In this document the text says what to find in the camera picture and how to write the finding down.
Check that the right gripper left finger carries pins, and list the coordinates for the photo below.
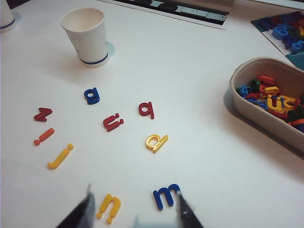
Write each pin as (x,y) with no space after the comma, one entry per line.
(83,213)

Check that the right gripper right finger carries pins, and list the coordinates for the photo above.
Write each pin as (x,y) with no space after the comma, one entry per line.
(186,213)

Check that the blue letter m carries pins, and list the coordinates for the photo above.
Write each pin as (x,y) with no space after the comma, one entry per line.
(158,198)

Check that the yellow letter n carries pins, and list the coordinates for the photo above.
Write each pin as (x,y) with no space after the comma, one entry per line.
(114,202)

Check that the yellow letter j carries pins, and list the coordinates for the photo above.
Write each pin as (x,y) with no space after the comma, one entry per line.
(59,158)

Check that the yellow letter d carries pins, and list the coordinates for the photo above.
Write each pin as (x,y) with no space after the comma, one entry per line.
(159,143)

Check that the orange letter i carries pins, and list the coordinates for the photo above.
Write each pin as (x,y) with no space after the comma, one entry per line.
(45,135)

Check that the red letter ü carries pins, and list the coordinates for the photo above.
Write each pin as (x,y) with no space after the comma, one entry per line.
(109,125)

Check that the red letter z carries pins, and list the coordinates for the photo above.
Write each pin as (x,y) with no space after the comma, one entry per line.
(42,114)

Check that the red letter q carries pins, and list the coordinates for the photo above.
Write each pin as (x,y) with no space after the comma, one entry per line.
(150,110)

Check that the blue letter g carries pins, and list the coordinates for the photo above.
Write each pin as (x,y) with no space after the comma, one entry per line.
(92,98)

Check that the blue plastic letter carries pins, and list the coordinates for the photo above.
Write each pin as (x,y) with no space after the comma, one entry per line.
(243,91)

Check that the yellow plastic letter ü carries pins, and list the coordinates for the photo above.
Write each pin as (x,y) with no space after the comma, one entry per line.
(280,104)

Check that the green plastic letter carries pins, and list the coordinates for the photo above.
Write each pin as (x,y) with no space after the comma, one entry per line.
(255,84)

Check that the orange plastic letter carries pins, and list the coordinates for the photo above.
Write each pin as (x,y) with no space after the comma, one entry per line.
(267,79)

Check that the white paper cup blue logo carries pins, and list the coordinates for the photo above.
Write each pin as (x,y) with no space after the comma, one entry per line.
(6,16)
(88,42)

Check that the beige pulp tray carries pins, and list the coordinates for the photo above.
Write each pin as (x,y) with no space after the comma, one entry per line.
(256,118)

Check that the teal card with magnet letters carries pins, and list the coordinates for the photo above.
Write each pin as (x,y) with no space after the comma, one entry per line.
(270,38)

